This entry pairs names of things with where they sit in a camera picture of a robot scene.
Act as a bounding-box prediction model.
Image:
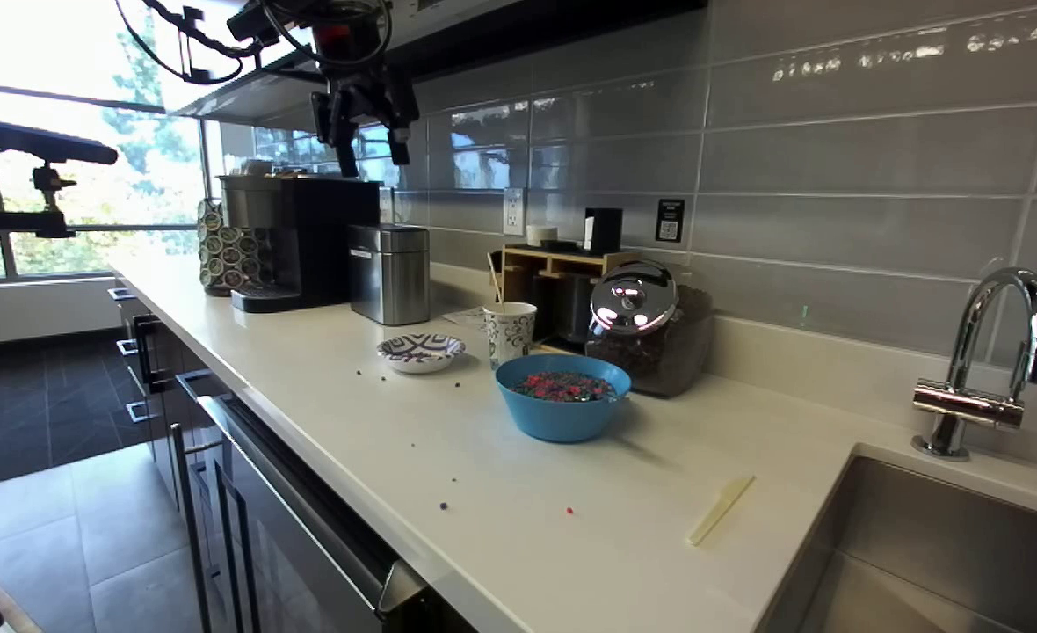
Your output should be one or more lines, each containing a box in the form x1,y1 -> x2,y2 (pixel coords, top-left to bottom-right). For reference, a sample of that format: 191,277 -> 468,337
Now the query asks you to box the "glass jar with chrome lid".
583,265 -> 714,399

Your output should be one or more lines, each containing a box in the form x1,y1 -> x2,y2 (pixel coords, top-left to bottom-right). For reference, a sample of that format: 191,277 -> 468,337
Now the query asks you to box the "colorful candy pile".
523,372 -> 611,402

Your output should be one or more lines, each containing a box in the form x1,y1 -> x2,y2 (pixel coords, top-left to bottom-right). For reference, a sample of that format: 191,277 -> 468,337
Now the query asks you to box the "dark wall outlet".
652,197 -> 684,244

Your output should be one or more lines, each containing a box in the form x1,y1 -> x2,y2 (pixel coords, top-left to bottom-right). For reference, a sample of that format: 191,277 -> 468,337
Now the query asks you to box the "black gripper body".
312,6 -> 417,144

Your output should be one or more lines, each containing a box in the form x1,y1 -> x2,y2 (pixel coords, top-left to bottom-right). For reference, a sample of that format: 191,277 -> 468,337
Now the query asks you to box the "black coffee machine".
222,175 -> 379,314

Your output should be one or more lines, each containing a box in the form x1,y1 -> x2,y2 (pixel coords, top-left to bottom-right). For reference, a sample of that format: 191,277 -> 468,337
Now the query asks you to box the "patterned bag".
196,197 -> 261,296

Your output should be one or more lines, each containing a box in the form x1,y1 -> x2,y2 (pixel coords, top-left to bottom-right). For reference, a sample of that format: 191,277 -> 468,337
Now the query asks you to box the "stainless steel canister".
349,225 -> 427,326

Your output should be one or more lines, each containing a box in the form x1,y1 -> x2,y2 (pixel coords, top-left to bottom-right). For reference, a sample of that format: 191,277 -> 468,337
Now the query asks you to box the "wooden organizer rack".
499,248 -> 631,350

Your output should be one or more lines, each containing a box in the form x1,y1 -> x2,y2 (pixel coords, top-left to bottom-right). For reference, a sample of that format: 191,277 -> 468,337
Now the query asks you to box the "chrome faucet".
911,265 -> 1037,462

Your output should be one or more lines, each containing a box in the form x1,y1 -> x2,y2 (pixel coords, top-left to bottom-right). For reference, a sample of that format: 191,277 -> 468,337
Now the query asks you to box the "white blue patterned paper plate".
375,333 -> 462,372

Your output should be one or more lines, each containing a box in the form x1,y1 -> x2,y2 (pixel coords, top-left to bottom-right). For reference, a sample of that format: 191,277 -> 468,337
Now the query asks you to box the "patterned paper cup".
483,303 -> 536,367

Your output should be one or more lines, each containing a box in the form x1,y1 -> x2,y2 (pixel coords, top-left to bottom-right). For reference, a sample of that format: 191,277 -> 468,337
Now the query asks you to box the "dishwasher with steel handle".
176,370 -> 473,633

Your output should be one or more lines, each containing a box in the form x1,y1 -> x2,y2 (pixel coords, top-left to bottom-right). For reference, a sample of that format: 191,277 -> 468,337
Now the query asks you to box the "blue bowl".
494,355 -> 631,445

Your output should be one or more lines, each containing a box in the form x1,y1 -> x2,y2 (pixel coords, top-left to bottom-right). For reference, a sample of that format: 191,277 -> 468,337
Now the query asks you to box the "steel sink basin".
771,459 -> 1037,633

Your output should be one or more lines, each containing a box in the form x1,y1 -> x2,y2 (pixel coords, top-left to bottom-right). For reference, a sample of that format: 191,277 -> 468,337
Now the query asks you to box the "white chopstick wrapper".
687,476 -> 754,549

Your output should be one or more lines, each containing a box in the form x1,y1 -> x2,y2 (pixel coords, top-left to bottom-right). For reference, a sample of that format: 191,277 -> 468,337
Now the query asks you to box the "black camera on tripod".
0,125 -> 120,239

